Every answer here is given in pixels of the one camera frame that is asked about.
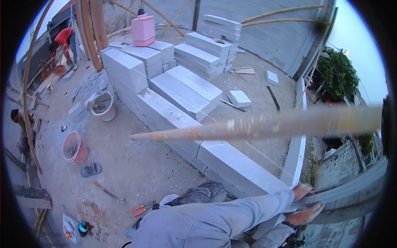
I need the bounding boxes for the wood scraps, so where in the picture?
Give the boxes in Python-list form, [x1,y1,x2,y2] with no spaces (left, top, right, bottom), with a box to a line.
[229,66,257,75]

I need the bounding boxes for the long grey plank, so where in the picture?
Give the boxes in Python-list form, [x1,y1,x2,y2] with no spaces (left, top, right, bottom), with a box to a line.
[291,156,389,225]

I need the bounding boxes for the wooden posts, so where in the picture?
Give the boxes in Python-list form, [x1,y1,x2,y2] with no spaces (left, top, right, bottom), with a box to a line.
[74,0,109,72]

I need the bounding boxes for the white bucket with mortar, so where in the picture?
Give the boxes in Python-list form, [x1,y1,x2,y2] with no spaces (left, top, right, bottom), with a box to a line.
[90,91,117,122]

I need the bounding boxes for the wooden-handled hammer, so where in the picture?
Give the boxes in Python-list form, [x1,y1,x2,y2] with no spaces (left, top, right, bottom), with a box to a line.
[94,182,125,204]

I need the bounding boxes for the trowel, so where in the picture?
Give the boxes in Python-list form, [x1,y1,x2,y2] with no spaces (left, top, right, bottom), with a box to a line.
[220,99,246,113]

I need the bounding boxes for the person's left hand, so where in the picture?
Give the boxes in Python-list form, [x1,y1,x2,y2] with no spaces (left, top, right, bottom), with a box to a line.
[293,184,314,201]

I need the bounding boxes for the small grey block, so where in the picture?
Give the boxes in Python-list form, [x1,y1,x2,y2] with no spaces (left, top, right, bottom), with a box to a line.
[68,101,88,121]

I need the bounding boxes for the person's body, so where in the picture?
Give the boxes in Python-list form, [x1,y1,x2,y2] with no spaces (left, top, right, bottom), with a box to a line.
[131,203,258,248]

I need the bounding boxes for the thick bamboo pole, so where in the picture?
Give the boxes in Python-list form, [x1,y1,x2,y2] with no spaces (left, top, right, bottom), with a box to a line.
[129,105,384,142]

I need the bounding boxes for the person's right fingers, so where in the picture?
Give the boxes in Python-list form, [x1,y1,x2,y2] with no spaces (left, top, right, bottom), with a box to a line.
[299,203,325,222]

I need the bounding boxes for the red-handled pliers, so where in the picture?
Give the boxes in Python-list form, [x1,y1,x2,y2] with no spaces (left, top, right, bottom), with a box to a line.
[130,200,156,218]

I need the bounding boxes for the blue sandal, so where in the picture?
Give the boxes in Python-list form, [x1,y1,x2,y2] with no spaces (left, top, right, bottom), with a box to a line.
[81,163,102,178]

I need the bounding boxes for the curved bamboo pole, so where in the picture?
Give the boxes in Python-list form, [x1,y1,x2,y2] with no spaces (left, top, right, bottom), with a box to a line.
[22,0,56,174]

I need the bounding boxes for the wooden plank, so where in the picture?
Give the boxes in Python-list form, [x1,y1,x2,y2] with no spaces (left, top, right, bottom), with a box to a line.
[12,184,53,210]

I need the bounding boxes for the white tray with tools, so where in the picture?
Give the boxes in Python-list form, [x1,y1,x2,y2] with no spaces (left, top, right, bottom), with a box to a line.
[62,213,81,244]

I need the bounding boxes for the person's right hand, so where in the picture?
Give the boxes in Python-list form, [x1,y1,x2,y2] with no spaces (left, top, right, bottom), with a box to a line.
[285,203,325,227]

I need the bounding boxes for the row of grey wall blocks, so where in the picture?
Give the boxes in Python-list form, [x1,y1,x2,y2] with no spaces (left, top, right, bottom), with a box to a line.
[101,47,293,199]

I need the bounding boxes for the person's legs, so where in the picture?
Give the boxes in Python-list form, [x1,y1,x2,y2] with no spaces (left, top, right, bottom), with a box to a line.
[159,181,227,207]

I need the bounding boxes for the pink plastic container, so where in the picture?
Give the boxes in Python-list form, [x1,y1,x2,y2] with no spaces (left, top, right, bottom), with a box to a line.
[130,9,156,48]

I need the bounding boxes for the large grey concrete block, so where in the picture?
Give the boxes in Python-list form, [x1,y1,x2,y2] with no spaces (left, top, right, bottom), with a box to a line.
[166,65,223,107]
[148,72,214,122]

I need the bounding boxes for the stack of grey concrete blocks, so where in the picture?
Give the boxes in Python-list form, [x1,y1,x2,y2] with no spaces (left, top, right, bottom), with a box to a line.
[109,14,243,82]

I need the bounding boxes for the black flat bar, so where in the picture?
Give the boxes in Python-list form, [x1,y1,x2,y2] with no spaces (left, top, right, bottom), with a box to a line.
[267,86,281,112]

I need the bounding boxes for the white concrete kerb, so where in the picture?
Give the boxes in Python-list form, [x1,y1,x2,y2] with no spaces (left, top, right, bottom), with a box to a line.
[280,77,308,188]

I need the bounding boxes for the red plastic bucket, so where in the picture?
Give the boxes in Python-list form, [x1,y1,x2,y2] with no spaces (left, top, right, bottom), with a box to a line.
[62,130,90,163]

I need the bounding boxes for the green tree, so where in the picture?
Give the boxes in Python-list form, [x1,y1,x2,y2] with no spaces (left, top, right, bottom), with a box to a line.
[316,46,361,103]

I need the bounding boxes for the small white block piece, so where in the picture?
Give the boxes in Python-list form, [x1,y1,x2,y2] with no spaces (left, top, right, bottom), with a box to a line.
[266,70,280,87]
[228,90,252,108]

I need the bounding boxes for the bamboo scaffold poles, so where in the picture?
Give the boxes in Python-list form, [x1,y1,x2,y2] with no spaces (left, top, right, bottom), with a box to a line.
[239,4,331,28]

